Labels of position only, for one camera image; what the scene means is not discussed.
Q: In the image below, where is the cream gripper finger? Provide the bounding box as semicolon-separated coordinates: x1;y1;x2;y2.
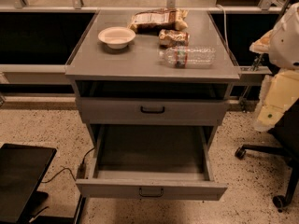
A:
249;30;272;54

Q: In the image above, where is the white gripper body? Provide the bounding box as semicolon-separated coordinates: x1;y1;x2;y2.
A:
253;69;299;132

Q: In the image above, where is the clear plastic water bottle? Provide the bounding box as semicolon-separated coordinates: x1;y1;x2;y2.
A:
159;46;216;69

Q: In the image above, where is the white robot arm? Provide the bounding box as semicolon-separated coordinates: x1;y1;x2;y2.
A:
249;3;299;132

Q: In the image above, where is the grey drawer cabinet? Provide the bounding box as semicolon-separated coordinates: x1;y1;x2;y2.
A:
64;8;242;202

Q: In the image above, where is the open grey drawer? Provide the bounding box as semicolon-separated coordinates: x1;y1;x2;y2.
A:
76;125;227;201

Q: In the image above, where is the closed grey upper drawer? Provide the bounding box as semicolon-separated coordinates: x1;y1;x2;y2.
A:
76;97;228;126

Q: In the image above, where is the black office chair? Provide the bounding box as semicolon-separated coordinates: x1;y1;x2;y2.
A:
235;101;299;211

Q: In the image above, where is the small brown snack bag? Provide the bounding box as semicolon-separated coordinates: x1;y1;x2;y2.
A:
159;29;190;48

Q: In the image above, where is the large brown snack bag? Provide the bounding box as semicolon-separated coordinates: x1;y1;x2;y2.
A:
128;8;189;33

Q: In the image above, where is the white paper bowl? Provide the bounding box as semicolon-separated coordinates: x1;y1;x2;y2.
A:
98;27;135;49

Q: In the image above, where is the white cable on cabinet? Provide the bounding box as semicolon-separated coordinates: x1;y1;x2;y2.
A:
216;4;232;56

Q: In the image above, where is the black floor cable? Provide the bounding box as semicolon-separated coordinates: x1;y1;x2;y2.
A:
40;147;96;185

